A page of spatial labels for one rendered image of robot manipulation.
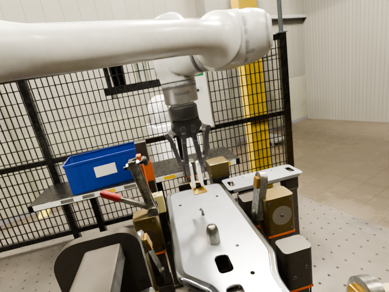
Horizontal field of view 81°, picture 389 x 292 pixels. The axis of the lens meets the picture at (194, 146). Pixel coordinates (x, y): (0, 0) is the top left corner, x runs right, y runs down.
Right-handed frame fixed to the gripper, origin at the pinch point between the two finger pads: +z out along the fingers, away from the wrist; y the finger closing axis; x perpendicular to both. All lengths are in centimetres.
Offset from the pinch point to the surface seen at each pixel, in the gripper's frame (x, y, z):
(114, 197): -1.0, -23.1, 0.4
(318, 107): 441, 384, 86
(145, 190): -1.9, -14.8, 0.4
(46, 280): 29, -67, 43
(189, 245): -12.0, -6.5, 13.2
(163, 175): 32.4, -10.0, 10.4
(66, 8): 309, -93, -152
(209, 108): 54, 20, -12
